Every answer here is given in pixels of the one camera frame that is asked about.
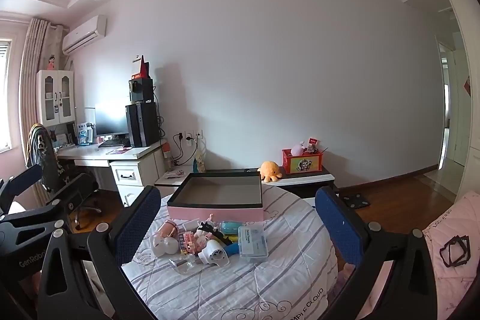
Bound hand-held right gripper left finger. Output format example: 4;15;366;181
37;186;163;320

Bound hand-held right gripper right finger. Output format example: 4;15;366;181
315;186;448;320

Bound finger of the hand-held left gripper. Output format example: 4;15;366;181
0;173;100;231
0;164;44;207

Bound rose-gold metal canister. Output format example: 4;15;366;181
155;220;180;239

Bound pink and white toy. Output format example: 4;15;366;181
178;230;198;254

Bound clear plastic item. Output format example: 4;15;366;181
169;254;198;274

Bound small doll figure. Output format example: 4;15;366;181
193;215;226;246

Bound pink gift box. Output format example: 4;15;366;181
167;172;265;222

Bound white mini hair dryer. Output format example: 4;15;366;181
197;239;241;267

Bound clear plastic box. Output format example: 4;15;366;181
237;224;269;262

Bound teal facial brush clear dome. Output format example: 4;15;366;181
219;220;239;236

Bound black office chair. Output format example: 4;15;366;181
28;123;103;228

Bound black floor scale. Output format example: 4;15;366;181
339;193;372;210

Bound dark jacket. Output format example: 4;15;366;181
28;123;61;194

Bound white desk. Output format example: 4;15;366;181
55;139;168;209

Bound black-top low cabinet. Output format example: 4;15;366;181
258;166;336;201

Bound white nightstand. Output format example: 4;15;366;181
154;166;196;190

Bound blue and white packet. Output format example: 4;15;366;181
77;122;94;145

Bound red crate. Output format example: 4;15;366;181
282;148;323;174

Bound orange bottle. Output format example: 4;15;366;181
163;144;175;171

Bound computer monitor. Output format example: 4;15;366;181
95;104;130;138

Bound snack bag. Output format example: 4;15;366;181
193;151;207;173

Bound yellow octopus plush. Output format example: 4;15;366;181
257;161;283;183

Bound white glass-door cabinet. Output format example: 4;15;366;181
36;70;75;127

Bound window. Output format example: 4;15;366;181
0;38;14;153

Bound black computer tower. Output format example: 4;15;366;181
125;103;160;148

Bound beige curtain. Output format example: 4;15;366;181
18;18;70;209

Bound black square frames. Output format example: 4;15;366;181
439;235;470;267

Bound striped white quilt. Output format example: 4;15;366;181
120;183;339;320

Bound black speaker box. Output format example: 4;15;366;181
128;78;155;104

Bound pink quilt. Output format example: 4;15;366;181
375;190;480;320

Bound red desk calendar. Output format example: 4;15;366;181
131;55;151;81

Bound white air conditioner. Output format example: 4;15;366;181
62;15;108;56

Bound white door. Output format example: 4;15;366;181
437;35;470;171

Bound white wardrobe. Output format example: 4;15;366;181
418;0;480;205

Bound black cable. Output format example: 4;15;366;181
157;106;205;168

